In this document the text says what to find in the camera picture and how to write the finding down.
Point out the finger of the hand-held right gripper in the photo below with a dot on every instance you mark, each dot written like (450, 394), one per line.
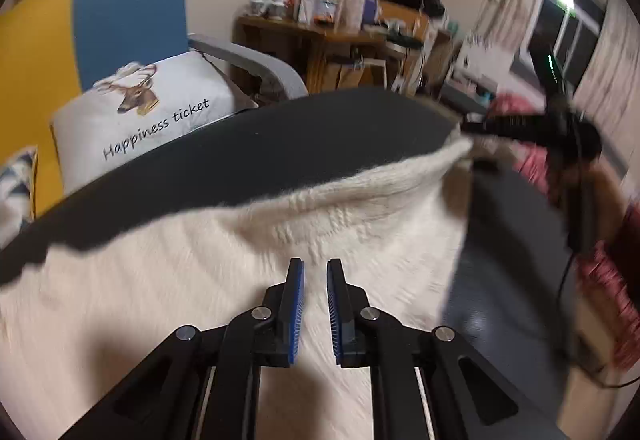
(510, 126)

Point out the cream knit sweater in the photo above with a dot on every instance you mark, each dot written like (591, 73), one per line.
(200, 260)

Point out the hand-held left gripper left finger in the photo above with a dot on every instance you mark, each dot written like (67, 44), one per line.
(296, 315)

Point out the red ruffled quilt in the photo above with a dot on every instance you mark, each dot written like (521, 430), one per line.
(615, 280)

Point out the white deer print pillow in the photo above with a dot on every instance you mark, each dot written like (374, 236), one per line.
(165, 120)

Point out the geometric print pillow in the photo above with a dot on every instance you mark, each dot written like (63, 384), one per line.
(15, 190)

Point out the wooden side table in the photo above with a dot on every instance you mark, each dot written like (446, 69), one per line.
(300, 45)

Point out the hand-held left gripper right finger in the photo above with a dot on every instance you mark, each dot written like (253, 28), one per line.
(334, 315)

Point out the sliding window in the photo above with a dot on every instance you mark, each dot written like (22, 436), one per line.
(575, 25)

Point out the brown paper bag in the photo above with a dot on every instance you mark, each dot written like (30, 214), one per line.
(350, 73)

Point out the cluster of jars and bottles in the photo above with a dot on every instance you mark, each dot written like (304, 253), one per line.
(300, 3)

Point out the grey yellow blue sofa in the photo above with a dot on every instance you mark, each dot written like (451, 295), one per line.
(125, 5)

